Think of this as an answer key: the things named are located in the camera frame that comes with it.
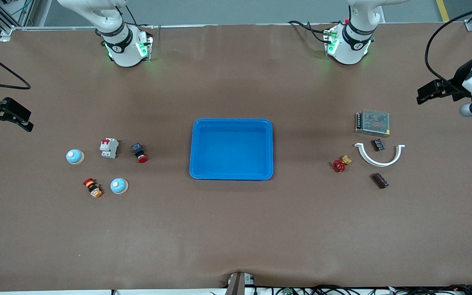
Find blue bell cream button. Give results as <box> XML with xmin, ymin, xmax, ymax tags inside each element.
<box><xmin>66</xmin><ymin>149</ymin><xmax>85</xmax><ymax>165</ymax></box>
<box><xmin>110</xmin><ymin>177</ymin><xmax>129</xmax><ymax>195</ymax></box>

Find red yellow emergency stop button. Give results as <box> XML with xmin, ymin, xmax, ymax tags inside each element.
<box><xmin>83</xmin><ymin>178</ymin><xmax>103</xmax><ymax>198</ymax></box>

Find brown table mat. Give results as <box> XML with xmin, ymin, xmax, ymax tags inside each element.
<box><xmin>0</xmin><ymin>23</ymin><xmax>472</xmax><ymax>292</ymax></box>

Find blue plastic tray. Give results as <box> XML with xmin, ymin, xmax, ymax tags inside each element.
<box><xmin>189</xmin><ymin>118</ymin><xmax>274</xmax><ymax>181</ymax></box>

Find black arm base cable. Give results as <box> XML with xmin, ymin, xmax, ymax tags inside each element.
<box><xmin>288</xmin><ymin>20</ymin><xmax>331</xmax><ymax>44</ymax></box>

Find black cable bundle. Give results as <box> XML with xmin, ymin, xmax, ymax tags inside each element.
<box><xmin>256</xmin><ymin>284</ymin><xmax>472</xmax><ymax>295</ymax></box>

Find metal mesh power supply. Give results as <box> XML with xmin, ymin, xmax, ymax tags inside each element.
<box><xmin>355</xmin><ymin>109</ymin><xmax>391</xmax><ymax>138</ymax></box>

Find black red push button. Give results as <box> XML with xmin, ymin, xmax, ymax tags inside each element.
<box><xmin>132</xmin><ymin>143</ymin><xmax>148</xmax><ymax>163</ymax></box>

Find red handle brass valve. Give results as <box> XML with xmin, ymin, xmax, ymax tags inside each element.
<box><xmin>333</xmin><ymin>155</ymin><xmax>352</xmax><ymax>172</ymax></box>

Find metal mount bracket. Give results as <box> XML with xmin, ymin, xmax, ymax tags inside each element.
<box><xmin>225</xmin><ymin>271</ymin><xmax>256</xmax><ymax>295</ymax></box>

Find white circuit breaker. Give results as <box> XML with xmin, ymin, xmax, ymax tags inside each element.
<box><xmin>100</xmin><ymin>138</ymin><xmax>119</xmax><ymax>159</ymax></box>

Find large brown electrolytic capacitor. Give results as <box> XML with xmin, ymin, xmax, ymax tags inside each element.
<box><xmin>371</xmin><ymin>172</ymin><xmax>389</xmax><ymax>189</ymax></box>

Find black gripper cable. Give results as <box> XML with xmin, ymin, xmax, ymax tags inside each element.
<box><xmin>0</xmin><ymin>40</ymin><xmax>32</xmax><ymax>90</ymax></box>
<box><xmin>424</xmin><ymin>2</ymin><xmax>472</xmax><ymax>89</ymax></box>

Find white curved plastic bracket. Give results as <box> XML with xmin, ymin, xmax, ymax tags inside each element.
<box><xmin>354</xmin><ymin>143</ymin><xmax>406</xmax><ymax>167</ymax></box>

